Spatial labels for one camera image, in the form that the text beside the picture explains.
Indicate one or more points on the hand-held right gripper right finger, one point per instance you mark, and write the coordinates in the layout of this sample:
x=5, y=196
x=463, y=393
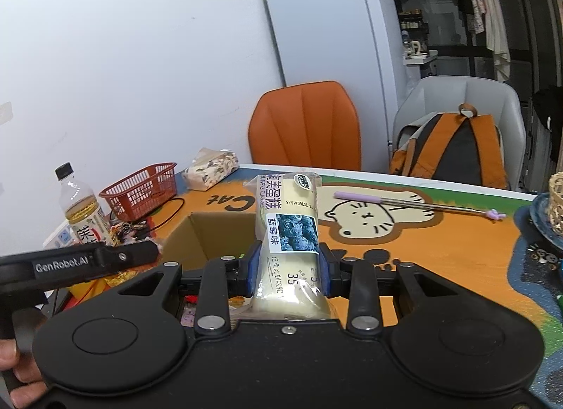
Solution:
x=324, y=272

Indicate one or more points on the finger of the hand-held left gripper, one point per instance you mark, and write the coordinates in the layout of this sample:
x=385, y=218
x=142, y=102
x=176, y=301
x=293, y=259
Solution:
x=132, y=255

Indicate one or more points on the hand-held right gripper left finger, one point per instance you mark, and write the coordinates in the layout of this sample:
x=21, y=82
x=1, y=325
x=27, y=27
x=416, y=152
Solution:
x=253, y=268

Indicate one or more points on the brown cardboard box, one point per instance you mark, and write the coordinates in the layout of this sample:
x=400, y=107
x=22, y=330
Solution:
x=220, y=233

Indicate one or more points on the white blueberry cake packet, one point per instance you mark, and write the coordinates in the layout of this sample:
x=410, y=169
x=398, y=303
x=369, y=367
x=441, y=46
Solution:
x=288, y=215

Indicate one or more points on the pink cake packet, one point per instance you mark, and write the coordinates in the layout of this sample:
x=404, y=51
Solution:
x=189, y=316

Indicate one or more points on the person's left hand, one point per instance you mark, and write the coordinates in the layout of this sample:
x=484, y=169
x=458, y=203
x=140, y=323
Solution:
x=26, y=393

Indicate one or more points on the pile of colourful small wrappers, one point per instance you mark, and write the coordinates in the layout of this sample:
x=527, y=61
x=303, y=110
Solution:
x=129, y=229

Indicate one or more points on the white power strip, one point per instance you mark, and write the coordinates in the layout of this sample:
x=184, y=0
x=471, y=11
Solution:
x=61, y=235

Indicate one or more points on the tea bottle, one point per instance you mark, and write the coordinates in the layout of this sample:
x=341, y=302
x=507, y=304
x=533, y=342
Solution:
x=83, y=211

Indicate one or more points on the red plastic basket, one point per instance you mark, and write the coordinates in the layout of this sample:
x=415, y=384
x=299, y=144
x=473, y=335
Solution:
x=140, y=189

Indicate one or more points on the printed tissue pack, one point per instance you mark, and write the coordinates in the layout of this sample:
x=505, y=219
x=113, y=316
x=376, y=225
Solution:
x=211, y=171

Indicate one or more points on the orange chair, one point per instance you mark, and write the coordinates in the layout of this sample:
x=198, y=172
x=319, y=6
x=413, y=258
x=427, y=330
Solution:
x=303, y=123

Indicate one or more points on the orange black backpack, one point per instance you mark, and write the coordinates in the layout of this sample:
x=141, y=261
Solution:
x=457, y=149

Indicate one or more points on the blue plate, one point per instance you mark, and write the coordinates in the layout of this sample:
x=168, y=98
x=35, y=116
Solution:
x=539, y=224

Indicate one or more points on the grey chair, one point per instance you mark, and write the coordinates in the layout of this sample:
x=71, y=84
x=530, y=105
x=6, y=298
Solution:
x=462, y=92

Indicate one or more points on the woven bamboo basket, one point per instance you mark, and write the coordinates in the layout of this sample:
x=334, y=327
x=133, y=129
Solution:
x=556, y=206

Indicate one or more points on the white kettle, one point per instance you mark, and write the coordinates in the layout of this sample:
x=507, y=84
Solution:
x=413, y=46

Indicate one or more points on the white refrigerator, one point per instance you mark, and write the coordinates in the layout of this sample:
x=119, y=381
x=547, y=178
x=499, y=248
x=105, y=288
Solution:
x=330, y=26

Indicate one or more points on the white hanging garment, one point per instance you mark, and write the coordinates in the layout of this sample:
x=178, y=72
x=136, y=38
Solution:
x=495, y=30

